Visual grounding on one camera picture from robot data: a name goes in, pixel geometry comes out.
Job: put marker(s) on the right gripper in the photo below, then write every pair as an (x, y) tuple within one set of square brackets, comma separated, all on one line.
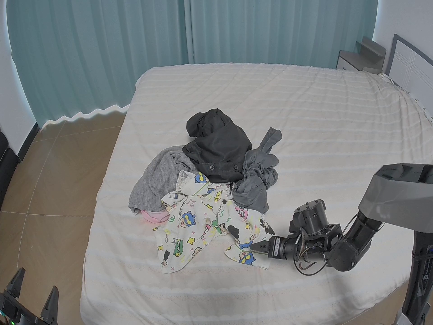
[(284, 247)]

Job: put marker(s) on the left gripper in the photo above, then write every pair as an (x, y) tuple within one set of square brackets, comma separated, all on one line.
[(20, 315)]

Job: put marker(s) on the white printed pyjama top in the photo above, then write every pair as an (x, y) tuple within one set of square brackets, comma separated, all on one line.
[(189, 229)]

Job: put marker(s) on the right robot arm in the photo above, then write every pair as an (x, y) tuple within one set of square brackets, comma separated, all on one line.
[(355, 239)]

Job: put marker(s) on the dark grey garment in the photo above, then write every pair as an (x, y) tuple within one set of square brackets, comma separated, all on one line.
[(253, 181)]

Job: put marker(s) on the black garment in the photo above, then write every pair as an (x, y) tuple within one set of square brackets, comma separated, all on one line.
[(220, 140)]

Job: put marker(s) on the pink garment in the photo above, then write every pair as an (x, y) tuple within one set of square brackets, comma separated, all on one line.
[(154, 217)]

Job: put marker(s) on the bed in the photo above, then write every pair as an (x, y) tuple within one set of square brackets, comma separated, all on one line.
[(304, 113)]

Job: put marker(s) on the light grey garment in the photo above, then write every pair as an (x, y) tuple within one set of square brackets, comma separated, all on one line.
[(152, 181)]

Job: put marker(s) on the grey white bedside table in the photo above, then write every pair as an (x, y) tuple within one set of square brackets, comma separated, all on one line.
[(358, 58)]

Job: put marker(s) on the blue-green curtain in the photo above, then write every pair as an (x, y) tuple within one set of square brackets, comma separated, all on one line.
[(94, 46), (270, 19)]

